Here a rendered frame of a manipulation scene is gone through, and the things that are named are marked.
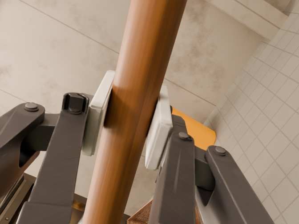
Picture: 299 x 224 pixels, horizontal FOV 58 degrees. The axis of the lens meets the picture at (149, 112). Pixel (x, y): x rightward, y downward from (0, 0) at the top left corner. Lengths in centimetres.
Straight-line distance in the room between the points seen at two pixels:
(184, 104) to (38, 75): 199
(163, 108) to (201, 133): 314
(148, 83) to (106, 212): 10
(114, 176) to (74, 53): 346
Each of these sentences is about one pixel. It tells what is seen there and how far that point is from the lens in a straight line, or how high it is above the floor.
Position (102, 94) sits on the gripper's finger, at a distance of 15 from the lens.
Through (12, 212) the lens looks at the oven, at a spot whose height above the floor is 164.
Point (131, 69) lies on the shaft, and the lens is 15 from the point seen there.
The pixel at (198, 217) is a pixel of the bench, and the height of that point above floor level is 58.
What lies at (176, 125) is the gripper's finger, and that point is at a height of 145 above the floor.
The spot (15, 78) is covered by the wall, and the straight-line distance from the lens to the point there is 399.
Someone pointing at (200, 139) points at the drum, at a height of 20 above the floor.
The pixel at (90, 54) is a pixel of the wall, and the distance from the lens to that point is 358.
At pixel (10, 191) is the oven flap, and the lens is 210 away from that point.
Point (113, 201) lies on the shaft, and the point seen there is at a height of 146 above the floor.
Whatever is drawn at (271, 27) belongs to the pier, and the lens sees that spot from 353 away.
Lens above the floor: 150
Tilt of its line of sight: 11 degrees down
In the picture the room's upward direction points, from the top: 63 degrees counter-clockwise
